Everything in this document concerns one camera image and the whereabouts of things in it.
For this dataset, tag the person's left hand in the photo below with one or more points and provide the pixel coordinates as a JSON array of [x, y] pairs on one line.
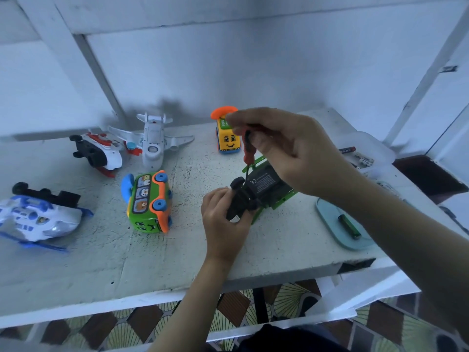
[[223, 231]]

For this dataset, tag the person's right hand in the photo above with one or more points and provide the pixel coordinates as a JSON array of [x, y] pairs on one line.
[[304, 154]]

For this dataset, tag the black red battery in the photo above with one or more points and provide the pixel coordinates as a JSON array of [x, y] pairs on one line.
[[347, 150]]

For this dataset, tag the dark green toy helicopter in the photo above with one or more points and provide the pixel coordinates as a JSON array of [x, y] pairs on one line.
[[260, 190]]

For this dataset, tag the red screwdriver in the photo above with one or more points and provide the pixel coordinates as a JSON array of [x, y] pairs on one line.
[[249, 150]]

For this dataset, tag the white grey battery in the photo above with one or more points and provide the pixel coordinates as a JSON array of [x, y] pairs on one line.
[[363, 159]]

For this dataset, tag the clear plastic container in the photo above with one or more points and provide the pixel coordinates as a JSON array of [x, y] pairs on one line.
[[374, 154]]

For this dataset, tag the green orange toy car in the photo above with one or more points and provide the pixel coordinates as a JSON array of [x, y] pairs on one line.
[[150, 205]]

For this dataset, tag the yellow orange toy car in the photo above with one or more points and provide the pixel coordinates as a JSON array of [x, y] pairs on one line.
[[227, 135]]

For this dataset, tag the teal container lid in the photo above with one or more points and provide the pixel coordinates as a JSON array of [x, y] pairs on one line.
[[337, 231]]

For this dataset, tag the green battery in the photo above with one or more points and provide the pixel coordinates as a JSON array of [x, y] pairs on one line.
[[349, 226]]

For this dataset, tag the white toy airplane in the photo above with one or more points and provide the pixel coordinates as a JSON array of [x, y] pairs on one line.
[[152, 139]]

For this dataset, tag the dark brown storage box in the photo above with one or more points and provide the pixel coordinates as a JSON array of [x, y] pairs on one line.
[[432, 176]]

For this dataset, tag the red white toy vehicle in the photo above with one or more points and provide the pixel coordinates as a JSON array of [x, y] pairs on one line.
[[99, 154]]

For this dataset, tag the grey storage box lid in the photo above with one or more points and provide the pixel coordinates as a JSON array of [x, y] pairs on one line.
[[458, 216]]

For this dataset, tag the white blue toy vehicle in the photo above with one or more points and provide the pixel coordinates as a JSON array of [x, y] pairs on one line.
[[40, 216]]

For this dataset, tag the person's left forearm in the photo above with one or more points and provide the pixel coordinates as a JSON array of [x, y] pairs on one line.
[[183, 311]]

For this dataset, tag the person's dark trousers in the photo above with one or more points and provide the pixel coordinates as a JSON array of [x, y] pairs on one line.
[[286, 342]]

